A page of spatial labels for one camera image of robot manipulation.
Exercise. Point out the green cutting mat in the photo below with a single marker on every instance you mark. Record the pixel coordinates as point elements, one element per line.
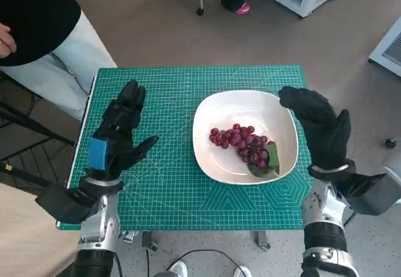
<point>175,195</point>

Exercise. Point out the black chair caster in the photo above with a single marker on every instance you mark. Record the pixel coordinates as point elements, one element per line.
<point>390,143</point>

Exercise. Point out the white robot foot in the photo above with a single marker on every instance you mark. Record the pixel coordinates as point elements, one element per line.
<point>179,269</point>
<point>242,272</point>

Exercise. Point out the black metal rack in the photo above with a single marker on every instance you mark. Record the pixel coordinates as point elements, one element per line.
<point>31,122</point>

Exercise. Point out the white left robot foot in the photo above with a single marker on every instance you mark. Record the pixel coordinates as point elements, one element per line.
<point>179,269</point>

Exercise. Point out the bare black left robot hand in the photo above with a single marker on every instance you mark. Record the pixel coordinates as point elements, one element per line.
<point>116,139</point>

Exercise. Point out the beige wooden board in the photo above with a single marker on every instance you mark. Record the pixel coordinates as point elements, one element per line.
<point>18,242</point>

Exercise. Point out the white right robot foot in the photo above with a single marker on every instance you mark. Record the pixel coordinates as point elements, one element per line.
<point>242,272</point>

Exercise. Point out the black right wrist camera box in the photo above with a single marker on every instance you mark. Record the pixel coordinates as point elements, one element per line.
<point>371,195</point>

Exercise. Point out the person's hand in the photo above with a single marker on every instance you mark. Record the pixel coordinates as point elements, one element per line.
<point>7,42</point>

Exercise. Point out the red toy grapes with leaf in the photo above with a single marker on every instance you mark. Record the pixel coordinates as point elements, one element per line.
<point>244,142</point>

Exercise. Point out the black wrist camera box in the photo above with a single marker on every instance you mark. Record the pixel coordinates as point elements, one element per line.
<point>371,195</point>
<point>59,203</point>

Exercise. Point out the silver table clamp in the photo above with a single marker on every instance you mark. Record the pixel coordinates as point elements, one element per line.
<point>129,236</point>

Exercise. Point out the white square plate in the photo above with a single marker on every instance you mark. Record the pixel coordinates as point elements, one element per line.
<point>219,111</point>

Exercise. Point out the grey table leg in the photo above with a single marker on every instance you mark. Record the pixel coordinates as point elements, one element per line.
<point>148,241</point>
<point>261,241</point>

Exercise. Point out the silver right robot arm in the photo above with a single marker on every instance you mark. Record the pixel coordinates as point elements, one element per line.
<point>324,211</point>

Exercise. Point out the white vented appliance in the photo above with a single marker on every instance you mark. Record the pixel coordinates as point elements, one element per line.
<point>390,51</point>

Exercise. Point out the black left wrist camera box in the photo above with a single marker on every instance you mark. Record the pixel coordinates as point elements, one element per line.
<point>59,203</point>

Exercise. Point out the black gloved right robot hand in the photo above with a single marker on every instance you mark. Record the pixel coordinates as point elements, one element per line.
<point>322,129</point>

